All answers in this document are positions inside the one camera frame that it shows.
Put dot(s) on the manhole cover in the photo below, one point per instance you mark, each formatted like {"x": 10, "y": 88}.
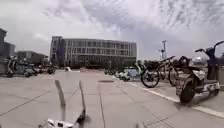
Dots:
{"x": 106, "y": 81}

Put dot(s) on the pale blue parked vehicle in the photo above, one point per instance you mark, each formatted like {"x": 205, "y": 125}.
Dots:
{"x": 129, "y": 73}

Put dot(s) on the large grey glass-fronted building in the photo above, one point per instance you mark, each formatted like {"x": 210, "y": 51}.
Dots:
{"x": 96, "y": 51}

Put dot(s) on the black bicycle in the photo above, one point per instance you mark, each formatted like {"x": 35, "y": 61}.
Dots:
{"x": 159, "y": 71}

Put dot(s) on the pole with lamps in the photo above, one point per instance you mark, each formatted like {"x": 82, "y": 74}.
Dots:
{"x": 163, "y": 50}

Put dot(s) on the robot's own part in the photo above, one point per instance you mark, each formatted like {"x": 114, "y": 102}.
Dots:
{"x": 68, "y": 110}

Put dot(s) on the low dark building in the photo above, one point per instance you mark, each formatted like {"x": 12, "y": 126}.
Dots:
{"x": 30, "y": 57}

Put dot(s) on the row of parked scooters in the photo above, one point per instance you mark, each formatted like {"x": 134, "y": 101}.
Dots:
{"x": 23, "y": 68}

